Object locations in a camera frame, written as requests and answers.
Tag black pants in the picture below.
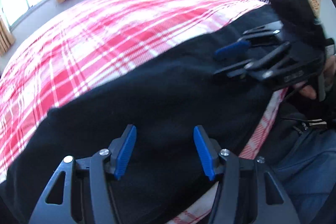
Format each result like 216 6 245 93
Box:
1 5 278 223

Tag person right hand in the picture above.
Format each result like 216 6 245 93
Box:
294 55 335 100

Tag dark blue jacket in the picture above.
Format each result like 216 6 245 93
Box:
258 87 336 224

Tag red plaid bed cover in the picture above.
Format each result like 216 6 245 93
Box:
1 0 283 223

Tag left beige curtain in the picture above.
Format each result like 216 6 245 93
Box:
0 17 15 56

